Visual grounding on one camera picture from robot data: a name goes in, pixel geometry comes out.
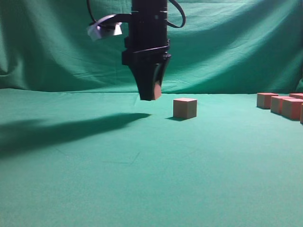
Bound placed cube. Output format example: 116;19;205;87
173;98;198;119
152;81;162;100

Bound column cube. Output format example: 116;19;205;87
256;93;279;109
289;93;303;99
281;98;303;120
270;96;293;114

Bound green backdrop cloth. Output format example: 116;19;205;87
0;0;303;94

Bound black cable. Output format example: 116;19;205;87
167;0;187;28

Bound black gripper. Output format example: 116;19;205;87
122;0;171;101

